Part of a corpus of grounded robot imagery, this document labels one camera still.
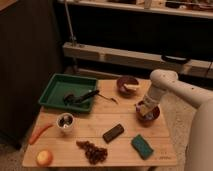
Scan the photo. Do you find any brown chocolate bar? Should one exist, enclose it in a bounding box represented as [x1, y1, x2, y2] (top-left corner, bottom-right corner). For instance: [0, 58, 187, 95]
[103, 124, 124, 143]

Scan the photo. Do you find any yellow apple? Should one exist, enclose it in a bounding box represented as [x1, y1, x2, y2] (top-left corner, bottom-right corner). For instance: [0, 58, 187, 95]
[36, 150, 53, 166]

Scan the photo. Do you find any metal pole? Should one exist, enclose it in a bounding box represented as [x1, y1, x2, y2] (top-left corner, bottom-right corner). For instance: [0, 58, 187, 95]
[64, 0, 77, 46]

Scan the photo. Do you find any orange carrot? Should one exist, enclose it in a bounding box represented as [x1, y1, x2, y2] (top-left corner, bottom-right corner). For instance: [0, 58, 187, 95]
[29, 123, 53, 145]

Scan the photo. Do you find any small dark spoon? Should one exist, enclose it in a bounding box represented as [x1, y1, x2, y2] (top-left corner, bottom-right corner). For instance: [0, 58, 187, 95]
[98, 94, 118, 104]

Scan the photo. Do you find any red bowl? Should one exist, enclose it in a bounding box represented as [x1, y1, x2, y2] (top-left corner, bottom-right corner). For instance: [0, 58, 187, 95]
[135, 101, 160, 123]

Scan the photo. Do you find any white cup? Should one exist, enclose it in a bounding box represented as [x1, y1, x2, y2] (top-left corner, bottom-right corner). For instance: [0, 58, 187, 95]
[56, 113, 74, 134]

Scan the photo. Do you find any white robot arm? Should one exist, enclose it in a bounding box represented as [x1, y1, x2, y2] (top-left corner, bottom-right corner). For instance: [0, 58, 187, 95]
[141, 69, 213, 171]

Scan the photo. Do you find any yellow banana piece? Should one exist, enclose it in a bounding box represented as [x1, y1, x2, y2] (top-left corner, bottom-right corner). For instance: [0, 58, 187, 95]
[125, 84, 140, 91]

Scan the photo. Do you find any wooden shelf rack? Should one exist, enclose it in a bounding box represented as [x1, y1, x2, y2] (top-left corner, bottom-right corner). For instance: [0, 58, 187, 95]
[57, 0, 213, 80]

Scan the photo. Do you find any green plastic tray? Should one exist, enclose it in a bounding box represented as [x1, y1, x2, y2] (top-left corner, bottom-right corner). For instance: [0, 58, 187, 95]
[38, 74, 98, 113]

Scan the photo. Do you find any bunch of dark grapes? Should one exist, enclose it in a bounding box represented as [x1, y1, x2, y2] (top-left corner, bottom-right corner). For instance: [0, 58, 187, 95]
[76, 141, 108, 164]

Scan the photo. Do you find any green sponge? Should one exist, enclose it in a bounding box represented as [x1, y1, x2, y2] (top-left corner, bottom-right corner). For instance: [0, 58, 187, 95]
[131, 134, 154, 160]

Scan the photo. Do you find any purple bowl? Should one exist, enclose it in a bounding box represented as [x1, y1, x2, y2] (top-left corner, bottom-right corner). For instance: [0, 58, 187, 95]
[116, 75, 139, 96]

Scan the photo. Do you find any black handle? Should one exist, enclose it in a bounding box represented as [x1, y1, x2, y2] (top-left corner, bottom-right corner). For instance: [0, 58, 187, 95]
[161, 55, 191, 64]

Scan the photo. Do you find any dark cabinet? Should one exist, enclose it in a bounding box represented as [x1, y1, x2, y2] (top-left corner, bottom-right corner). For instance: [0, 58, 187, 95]
[0, 0, 62, 149]

